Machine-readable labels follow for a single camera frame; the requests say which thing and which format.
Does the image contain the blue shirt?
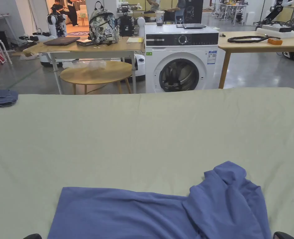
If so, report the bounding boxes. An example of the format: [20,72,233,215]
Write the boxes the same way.
[47,161,272,239]

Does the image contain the round wooden table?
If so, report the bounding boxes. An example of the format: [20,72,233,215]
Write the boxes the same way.
[59,60,133,95]

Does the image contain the black and white robot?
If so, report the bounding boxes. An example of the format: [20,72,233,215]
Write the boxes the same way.
[117,7,146,82]

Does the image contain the long light wooden table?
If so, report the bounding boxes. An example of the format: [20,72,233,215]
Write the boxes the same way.
[218,24,294,89]

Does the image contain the white washing machine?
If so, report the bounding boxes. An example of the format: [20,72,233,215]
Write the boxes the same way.
[144,10,220,94]

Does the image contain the folded dark blue garment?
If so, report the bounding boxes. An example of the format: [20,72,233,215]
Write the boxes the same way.
[0,89,19,109]

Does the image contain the bed with pale green sheet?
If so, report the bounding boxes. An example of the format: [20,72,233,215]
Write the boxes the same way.
[0,87,294,239]

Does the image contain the rectangular wooden table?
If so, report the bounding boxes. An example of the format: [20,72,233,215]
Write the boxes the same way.
[22,1,145,95]

